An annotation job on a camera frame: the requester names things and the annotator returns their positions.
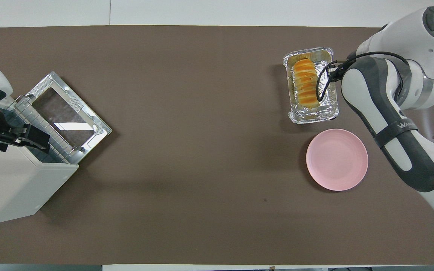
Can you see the sliced golden bread loaf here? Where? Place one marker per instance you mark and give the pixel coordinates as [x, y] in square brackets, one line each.
[305, 82]

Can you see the glass oven door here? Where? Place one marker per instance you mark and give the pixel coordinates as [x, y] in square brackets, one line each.
[66, 113]

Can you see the brown table mat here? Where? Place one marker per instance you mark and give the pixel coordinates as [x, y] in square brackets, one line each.
[202, 94]

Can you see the pink round plate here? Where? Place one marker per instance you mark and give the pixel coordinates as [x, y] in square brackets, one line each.
[336, 160]

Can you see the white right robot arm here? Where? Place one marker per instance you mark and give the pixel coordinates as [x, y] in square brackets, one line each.
[367, 98]

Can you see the aluminium foil tray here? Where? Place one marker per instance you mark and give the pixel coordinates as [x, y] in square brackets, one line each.
[328, 111]

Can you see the white toaster oven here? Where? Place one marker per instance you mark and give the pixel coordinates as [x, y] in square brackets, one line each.
[6, 180]

